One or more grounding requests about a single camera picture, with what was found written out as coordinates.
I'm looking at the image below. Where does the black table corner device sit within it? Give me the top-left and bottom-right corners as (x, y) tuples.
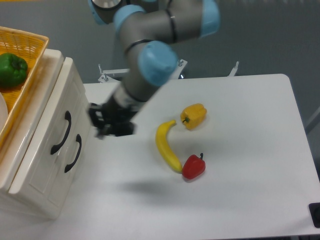
(308, 202), (320, 229)

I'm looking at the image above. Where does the white bottom drawer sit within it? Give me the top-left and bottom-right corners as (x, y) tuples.
(47, 118), (90, 219)

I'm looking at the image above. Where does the white drawer cabinet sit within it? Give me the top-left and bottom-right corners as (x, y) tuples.
(0, 49), (90, 219)

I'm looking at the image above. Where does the green bell pepper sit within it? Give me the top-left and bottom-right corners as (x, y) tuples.
(0, 52), (28, 88)

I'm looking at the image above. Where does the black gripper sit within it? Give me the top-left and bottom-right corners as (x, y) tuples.
(87, 95), (136, 139)

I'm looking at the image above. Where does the red bell pepper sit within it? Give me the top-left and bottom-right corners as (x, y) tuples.
(182, 153), (206, 180)

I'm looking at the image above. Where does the yellow banana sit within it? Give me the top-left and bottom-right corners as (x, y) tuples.
(155, 120), (183, 174)

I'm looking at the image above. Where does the yellow woven basket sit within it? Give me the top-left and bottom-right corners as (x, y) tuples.
(0, 26), (49, 146)

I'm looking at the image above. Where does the white plate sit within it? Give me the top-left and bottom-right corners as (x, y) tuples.
(0, 94), (8, 131)

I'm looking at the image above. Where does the yellow bell pepper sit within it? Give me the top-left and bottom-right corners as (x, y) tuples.
(180, 103), (207, 130)

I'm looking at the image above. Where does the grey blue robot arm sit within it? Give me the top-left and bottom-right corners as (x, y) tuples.
(88, 0), (221, 138)

